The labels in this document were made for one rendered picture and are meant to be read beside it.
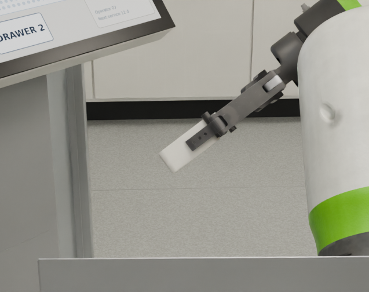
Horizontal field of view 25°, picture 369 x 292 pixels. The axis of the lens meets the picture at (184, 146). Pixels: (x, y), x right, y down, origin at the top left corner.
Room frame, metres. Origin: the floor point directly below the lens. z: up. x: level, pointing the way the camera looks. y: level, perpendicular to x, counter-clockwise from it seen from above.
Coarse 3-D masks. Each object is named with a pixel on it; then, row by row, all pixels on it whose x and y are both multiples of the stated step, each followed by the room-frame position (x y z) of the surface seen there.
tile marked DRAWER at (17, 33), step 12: (36, 12) 1.18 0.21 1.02; (0, 24) 1.13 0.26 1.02; (12, 24) 1.15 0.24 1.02; (24, 24) 1.16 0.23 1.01; (36, 24) 1.17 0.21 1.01; (0, 36) 1.12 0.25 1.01; (12, 36) 1.13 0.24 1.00; (24, 36) 1.14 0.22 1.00; (36, 36) 1.15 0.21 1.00; (48, 36) 1.16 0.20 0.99; (0, 48) 1.11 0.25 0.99; (12, 48) 1.12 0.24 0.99; (24, 48) 1.13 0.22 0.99
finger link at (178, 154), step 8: (192, 128) 0.90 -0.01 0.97; (200, 128) 0.89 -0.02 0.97; (184, 136) 0.89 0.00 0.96; (176, 144) 0.89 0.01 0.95; (184, 144) 0.89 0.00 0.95; (208, 144) 0.89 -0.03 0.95; (160, 152) 0.89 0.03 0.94; (168, 152) 0.89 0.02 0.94; (176, 152) 0.89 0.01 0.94; (184, 152) 0.89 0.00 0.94; (192, 152) 0.89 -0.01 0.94; (200, 152) 0.89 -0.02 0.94; (168, 160) 0.89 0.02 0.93; (176, 160) 0.89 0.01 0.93; (184, 160) 0.88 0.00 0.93; (176, 168) 0.88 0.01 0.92
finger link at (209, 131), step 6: (216, 120) 0.87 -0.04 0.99; (210, 126) 0.88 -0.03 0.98; (216, 126) 0.87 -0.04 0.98; (222, 126) 0.87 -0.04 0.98; (198, 132) 0.88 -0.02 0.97; (204, 132) 0.88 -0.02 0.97; (210, 132) 0.88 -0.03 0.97; (216, 132) 0.87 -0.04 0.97; (192, 138) 0.88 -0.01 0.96; (198, 138) 0.88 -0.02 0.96; (204, 138) 0.88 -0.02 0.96; (192, 144) 0.88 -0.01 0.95; (198, 144) 0.88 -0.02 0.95; (192, 150) 0.88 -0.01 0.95
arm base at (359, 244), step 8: (368, 232) 0.49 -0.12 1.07; (344, 240) 0.50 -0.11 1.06; (352, 240) 0.49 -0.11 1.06; (360, 240) 0.49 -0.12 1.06; (368, 240) 0.48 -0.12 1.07; (328, 248) 0.50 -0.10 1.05; (336, 248) 0.50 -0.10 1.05; (344, 248) 0.49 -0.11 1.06; (352, 248) 0.49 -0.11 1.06; (360, 248) 0.48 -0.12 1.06; (368, 248) 0.48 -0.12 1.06
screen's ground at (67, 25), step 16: (80, 0) 1.24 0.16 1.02; (96, 0) 1.26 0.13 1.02; (112, 0) 1.28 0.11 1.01; (128, 0) 1.29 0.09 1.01; (144, 0) 1.31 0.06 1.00; (16, 16) 1.16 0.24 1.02; (48, 16) 1.19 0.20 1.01; (64, 16) 1.20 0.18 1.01; (80, 16) 1.22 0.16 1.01; (96, 16) 1.24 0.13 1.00; (112, 16) 1.25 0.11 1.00; (128, 16) 1.27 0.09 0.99; (144, 16) 1.29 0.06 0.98; (64, 32) 1.18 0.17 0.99; (80, 32) 1.20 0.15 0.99; (96, 32) 1.22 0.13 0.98; (32, 48) 1.14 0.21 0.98; (48, 48) 1.15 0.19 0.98
